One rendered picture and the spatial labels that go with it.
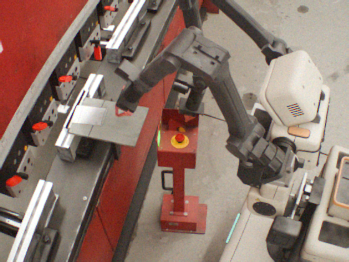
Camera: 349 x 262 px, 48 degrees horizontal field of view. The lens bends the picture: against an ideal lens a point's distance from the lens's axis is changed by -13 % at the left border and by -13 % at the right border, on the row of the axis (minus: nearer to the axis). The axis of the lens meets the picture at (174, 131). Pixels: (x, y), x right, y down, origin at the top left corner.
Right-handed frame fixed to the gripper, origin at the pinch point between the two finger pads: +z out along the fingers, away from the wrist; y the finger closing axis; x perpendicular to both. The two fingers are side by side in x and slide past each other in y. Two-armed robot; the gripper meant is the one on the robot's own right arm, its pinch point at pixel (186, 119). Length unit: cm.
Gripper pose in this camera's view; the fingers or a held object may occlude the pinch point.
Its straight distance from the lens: 185.5
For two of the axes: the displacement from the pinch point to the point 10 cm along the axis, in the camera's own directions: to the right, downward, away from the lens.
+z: -2.3, 6.0, 7.7
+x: -0.8, 7.7, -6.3
